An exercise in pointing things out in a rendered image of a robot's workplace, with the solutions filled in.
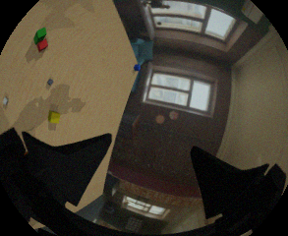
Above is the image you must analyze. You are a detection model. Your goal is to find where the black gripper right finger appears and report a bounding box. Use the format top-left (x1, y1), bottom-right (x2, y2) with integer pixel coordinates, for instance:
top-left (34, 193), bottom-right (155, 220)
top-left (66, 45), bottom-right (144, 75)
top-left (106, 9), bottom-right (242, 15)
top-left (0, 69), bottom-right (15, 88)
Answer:
top-left (191, 146), bottom-right (269, 219)

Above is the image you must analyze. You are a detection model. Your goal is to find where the red block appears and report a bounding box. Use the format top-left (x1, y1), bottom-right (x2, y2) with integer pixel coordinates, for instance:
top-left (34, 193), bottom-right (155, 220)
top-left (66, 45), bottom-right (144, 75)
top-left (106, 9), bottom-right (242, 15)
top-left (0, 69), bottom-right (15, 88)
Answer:
top-left (37, 38), bottom-right (48, 52)

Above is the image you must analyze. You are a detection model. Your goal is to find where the small blue block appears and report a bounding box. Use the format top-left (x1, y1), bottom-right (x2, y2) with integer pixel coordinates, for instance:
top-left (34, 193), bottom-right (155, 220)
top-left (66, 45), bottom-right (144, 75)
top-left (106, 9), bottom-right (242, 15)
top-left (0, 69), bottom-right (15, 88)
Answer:
top-left (133, 64), bottom-right (141, 71)

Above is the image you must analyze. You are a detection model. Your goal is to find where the yellow cube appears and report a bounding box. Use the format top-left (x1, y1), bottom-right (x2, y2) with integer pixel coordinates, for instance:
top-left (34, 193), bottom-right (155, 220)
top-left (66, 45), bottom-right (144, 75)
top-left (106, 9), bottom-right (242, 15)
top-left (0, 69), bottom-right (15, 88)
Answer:
top-left (48, 110), bottom-right (60, 123)

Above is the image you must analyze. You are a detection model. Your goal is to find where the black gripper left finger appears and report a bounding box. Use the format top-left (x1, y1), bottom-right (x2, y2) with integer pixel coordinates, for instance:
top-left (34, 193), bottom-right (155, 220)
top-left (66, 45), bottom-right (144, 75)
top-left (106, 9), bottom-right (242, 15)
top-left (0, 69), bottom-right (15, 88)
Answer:
top-left (22, 131), bottom-right (112, 207)

